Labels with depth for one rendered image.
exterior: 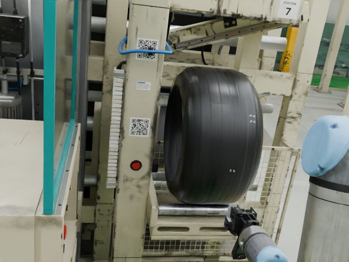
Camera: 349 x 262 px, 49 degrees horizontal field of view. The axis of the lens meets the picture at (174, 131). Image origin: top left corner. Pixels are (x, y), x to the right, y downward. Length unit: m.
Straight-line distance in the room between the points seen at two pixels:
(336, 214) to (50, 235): 0.55
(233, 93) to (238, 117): 0.09
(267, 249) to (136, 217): 0.69
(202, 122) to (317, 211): 0.65
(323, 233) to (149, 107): 0.85
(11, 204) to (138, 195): 0.79
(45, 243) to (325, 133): 0.59
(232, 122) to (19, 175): 0.72
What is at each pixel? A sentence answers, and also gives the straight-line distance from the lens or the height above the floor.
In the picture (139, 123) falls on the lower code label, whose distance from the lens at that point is 1.43.
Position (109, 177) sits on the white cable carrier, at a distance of 1.54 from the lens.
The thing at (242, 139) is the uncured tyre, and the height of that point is 1.26.
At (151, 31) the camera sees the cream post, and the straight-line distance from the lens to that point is 1.36.
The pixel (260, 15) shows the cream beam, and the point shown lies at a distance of 1.73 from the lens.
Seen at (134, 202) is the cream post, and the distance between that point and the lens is 1.58.
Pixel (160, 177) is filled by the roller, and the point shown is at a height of 0.91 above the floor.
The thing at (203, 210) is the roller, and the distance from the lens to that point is 1.56.
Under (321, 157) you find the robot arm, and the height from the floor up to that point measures 1.47.
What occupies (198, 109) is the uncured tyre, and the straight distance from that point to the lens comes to 1.32.
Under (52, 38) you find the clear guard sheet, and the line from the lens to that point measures 0.69.
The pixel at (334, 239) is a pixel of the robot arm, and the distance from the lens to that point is 0.76.
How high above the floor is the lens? 1.71
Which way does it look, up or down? 20 degrees down
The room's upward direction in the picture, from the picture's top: 7 degrees clockwise
